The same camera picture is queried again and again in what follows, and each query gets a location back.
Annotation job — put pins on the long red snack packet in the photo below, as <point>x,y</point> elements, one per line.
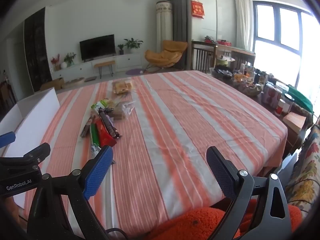
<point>105,137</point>

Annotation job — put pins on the floral cushion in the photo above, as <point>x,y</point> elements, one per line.
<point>307,170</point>

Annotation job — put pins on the dark display cabinet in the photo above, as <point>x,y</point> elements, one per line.
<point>36,52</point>

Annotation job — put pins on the bread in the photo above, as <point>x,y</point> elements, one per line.
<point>122,87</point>

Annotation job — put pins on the brown cake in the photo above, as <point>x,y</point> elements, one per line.
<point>122,111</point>

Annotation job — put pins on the green and white snack packet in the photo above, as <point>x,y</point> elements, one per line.
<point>100,105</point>

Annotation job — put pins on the white tower air conditioner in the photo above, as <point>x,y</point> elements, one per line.
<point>162,27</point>

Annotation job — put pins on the orange lounge chair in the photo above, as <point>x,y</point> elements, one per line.
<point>165,55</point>

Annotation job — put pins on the small potted plant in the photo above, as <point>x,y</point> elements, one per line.
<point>121,48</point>

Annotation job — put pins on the cluster of jars and bottles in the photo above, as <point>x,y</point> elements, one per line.
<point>250,82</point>

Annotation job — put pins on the purple round rug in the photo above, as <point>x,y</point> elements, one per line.
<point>133,71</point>

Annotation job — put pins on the grey curtain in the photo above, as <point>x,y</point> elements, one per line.
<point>180,22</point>

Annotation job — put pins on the large leafy potted plant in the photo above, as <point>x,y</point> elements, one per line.
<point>132,43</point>

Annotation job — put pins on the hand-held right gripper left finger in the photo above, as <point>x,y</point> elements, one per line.
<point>97,172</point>

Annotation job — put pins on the brown fruit roll packet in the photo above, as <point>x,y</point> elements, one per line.
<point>87,127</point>

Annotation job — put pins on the white television cabinet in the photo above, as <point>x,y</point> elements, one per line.
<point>130,60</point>

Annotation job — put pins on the white curtain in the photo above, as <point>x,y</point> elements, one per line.
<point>243,20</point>

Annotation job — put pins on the plant in white pot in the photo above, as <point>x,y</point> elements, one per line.
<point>68,58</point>

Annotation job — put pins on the white cardboard box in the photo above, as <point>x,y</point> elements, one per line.
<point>32,120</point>

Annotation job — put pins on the orange fleece clothing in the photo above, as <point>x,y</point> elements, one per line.
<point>190,222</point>

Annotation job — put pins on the red flowers in vase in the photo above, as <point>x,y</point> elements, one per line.
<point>55,61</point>

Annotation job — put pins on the long black-topped candy packet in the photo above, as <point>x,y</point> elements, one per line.
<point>108,123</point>

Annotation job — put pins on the green cloth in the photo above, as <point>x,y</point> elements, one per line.
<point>301,98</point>

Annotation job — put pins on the red wall hanging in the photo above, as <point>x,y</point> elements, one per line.
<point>197,9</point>

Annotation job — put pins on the orange striped tablecloth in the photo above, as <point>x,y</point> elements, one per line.
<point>175,120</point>

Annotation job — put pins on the small wooden bench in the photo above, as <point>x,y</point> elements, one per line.
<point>104,63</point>

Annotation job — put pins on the green stick snack packet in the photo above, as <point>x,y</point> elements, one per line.
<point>94,135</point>

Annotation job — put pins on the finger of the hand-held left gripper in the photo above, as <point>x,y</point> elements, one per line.
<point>7,140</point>
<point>35,153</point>

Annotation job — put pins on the window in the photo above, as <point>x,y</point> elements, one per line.
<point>287,42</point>

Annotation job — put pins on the flat screen television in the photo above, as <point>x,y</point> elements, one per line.
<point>97,47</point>

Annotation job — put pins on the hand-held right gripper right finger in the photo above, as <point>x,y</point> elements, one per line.
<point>221,172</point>

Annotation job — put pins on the brown cardboard box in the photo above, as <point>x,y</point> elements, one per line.
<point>52,83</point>

